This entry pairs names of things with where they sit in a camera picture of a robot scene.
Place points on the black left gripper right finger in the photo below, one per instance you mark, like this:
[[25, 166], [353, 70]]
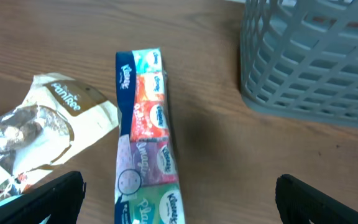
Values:
[[298, 202]]

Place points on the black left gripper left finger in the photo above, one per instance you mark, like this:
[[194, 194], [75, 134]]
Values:
[[57, 201]]

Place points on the beige Pantree snack bag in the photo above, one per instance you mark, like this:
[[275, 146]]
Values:
[[58, 118]]

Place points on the Kleenex tissue multipack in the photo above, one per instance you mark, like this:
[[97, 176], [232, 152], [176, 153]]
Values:
[[147, 188]]

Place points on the grey plastic basket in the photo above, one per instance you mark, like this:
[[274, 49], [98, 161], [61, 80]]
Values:
[[299, 59]]

